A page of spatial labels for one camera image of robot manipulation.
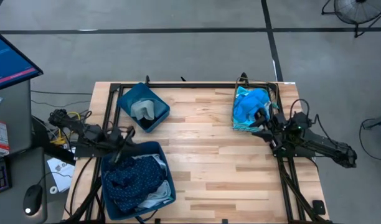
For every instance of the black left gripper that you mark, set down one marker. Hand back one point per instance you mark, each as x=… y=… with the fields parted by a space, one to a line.
x=116 y=137

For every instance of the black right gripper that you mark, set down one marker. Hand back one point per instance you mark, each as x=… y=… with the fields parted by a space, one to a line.
x=280 y=124

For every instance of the bright blue towel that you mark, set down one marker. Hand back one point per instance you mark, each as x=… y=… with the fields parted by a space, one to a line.
x=249 y=105

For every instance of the sage knit cloth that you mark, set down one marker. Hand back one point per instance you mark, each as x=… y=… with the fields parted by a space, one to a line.
x=142 y=109

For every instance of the navy dotted cloth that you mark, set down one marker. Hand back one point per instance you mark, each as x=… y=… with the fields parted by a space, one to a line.
x=131 y=183

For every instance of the aqua fleece cloth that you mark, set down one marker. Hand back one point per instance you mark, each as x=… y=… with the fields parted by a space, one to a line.
x=240 y=91

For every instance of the blue-grey knit cloth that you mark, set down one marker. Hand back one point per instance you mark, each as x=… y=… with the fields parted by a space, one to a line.
x=159 y=107

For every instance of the light grey patterned cloth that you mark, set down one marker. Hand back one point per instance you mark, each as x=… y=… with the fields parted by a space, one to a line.
x=157 y=196

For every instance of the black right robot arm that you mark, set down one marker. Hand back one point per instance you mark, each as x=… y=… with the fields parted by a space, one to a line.
x=327 y=146

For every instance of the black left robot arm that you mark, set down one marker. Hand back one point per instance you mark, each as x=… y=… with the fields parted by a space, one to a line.
x=84 y=132

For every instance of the teal plastic tray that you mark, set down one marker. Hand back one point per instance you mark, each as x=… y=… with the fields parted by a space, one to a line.
x=131 y=93

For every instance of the navy fabric bin white stripe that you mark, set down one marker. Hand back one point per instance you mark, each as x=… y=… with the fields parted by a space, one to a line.
x=115 y=213

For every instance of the white printed paper sheet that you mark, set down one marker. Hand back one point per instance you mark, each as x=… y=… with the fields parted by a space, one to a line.
x=61 y=174

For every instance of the white tape roll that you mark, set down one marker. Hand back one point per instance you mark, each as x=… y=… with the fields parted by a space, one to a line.
x=51 y=188

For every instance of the small black box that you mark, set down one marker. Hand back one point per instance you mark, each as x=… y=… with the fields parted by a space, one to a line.
x=318 y=207

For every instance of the black computer mouse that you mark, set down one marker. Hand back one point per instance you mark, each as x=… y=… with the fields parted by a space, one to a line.
x=32 y=199

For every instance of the grey desk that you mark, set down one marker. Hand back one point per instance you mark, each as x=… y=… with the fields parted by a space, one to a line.
x=19 y=109

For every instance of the grey metal stand foot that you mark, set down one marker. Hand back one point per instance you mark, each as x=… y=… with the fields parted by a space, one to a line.
x=380 y=121

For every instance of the computer monitor blue screen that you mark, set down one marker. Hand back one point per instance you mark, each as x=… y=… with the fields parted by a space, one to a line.
x=7 y=62

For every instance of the black floor fan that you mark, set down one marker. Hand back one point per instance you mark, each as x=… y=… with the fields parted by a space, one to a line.
x=358 y=11

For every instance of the black metal rig frame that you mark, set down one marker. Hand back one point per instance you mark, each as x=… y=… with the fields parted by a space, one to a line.
x=193 y=85

